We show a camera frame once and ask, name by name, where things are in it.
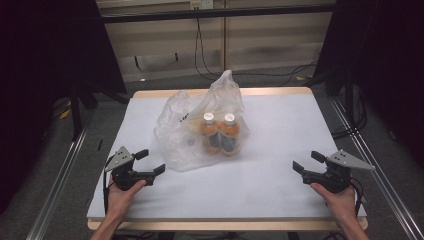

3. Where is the black horizontal bar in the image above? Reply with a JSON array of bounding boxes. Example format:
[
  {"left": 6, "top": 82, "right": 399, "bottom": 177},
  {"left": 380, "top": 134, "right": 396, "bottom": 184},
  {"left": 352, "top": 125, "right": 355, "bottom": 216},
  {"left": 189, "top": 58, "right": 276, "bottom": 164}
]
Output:
[{"left": 99, "top": 3, "right": 337, "bottom": 24}]

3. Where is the black metal stand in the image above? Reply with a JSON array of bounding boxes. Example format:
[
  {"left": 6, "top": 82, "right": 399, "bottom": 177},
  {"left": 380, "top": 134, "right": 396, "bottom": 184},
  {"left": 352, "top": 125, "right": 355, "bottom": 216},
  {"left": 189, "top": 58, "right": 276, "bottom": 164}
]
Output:
[
  {"left": 343, "top": 64, "right": 356, "bottom": 125},
  {"left": 68, "top": 81, "right": 84, "bottom": 142}
]

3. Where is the black hanging wall cable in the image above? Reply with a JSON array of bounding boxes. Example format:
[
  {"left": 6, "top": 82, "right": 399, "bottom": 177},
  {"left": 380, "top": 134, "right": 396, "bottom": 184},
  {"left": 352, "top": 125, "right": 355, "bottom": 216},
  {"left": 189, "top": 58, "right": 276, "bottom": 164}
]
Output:
[{"left": 193, "top": 17, "right": 223, "bottom": 82}]

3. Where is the person's right hand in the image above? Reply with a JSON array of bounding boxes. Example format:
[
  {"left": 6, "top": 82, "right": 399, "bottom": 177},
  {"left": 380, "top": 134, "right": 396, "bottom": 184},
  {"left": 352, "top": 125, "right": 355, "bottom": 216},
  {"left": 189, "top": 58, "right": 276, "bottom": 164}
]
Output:
[{"left": 309, "top": 182, "right": 358, "bottom": 222}]

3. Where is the yellow floor tape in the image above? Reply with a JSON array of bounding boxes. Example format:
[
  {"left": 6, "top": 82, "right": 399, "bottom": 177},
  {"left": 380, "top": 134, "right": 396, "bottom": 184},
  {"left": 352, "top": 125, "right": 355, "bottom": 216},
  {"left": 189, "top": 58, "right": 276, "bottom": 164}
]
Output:
[{"left": 59, "top": 99, "right": 72, "bottom": 120}]

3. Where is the clear plastic bag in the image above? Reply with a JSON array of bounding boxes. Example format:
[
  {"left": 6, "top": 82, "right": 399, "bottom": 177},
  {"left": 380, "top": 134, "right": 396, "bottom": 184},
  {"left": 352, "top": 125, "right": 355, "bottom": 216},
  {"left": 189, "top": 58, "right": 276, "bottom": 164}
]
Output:
[{"left": 153, "top": 69, "right": 252, "bottom": 173}]

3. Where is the black floor cable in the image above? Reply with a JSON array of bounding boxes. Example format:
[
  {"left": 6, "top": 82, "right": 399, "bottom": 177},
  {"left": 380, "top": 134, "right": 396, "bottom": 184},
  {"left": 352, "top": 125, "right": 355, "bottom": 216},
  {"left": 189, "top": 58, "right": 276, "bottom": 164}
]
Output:
[{"left": 229, "top": 59, "right": 318, "bottom": 88}]

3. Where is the white table board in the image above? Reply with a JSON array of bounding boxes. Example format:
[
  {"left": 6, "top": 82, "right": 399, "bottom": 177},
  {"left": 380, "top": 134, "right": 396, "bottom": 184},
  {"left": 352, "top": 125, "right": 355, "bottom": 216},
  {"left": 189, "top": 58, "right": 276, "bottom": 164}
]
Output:
[{"left": 87, "top": 87, "right": 369, "bottom": 232}]

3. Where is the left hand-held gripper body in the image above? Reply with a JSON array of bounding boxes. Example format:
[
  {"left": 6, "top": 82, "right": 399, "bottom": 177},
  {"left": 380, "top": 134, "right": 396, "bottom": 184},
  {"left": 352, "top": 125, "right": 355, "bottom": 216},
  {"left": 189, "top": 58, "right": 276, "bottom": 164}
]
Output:
[{"left": 104, "top": 146, "right": 156, "bottom": 192}]

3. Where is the black cable bundle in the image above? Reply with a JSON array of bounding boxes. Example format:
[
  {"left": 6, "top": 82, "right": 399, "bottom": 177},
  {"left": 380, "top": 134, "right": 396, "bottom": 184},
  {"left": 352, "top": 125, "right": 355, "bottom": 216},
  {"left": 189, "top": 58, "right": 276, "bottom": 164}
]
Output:
[{"left": 331, "top": 87, "right": 368, "bottom": 140}]

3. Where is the metal floor rail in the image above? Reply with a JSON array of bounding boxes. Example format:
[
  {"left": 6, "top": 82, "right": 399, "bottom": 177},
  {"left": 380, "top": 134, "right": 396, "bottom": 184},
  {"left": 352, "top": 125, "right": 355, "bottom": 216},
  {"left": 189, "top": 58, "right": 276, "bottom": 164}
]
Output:
[
  {"left": 329, "top": 97, "right": 424, "bottom": 240},
  {"left": 25, "top": 121, "right": 92, "bottom": 240}
]

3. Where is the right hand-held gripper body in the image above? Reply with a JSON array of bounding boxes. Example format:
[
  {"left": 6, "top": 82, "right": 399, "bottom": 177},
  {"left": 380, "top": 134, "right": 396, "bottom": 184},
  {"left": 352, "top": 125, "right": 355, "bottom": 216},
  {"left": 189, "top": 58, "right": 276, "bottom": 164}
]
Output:
[{"left": 301, "top": 149, "right": 376, "bottom": 194}]

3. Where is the person's left hand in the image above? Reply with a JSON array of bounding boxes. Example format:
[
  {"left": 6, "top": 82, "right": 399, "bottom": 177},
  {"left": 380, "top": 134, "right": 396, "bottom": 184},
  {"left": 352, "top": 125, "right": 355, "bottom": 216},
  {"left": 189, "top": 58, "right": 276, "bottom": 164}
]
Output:
[{"left": 106, "top": 179, "right": 148, "bottom": 218}]

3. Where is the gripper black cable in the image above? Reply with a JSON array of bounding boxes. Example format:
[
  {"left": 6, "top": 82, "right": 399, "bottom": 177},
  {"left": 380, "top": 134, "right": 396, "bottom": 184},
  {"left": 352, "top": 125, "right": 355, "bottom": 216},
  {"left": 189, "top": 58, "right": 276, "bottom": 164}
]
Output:
[
  {"left": 102, "top": 155, "right": 114, "bottom": 215},
  {"left": 349, "top": 177, "right": 367, "bottom": 218}
]

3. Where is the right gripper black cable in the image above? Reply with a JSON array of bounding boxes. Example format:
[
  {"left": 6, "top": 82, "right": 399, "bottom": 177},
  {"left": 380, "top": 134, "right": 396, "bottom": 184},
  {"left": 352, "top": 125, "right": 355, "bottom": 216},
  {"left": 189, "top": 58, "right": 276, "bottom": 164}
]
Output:
[{"left": 349, "top": 177, "right": 367, "bottom": 218}]

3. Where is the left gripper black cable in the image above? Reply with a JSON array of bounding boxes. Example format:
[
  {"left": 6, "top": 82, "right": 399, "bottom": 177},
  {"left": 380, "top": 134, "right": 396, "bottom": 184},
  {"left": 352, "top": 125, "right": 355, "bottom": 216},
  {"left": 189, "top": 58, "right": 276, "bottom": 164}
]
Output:
[{"left": 102, "top": 155, "right": 114, "bottom": 215}]

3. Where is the orange drink bottle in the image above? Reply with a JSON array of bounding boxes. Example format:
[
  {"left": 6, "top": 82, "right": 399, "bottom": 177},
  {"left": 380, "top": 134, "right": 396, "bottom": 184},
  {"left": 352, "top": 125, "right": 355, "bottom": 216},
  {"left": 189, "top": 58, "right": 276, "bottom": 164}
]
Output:
[
  {"left": 219, "top": 113, "right": 242, "bottom": 158},
  {"left": 199, "top": 112, "right": 222, "bottom": 156}
]

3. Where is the wall power outlet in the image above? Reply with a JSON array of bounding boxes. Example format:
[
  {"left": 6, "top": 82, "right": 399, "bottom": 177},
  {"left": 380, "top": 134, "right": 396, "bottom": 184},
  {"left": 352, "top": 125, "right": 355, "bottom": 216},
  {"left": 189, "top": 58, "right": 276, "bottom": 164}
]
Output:
[{"left": 189, "top": 0, "right": 214, "bottom": 10}]

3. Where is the black curtain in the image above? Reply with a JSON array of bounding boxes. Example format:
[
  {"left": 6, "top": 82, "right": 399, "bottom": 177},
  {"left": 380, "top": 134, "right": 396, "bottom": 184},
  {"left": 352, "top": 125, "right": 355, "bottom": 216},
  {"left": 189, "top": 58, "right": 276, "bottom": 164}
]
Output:
[
  {"left": 0, "top": 0, "right": 128, "bottom": 216},
  {"left": 313, "top": 0, "right": 424, "bottom": 169}
]

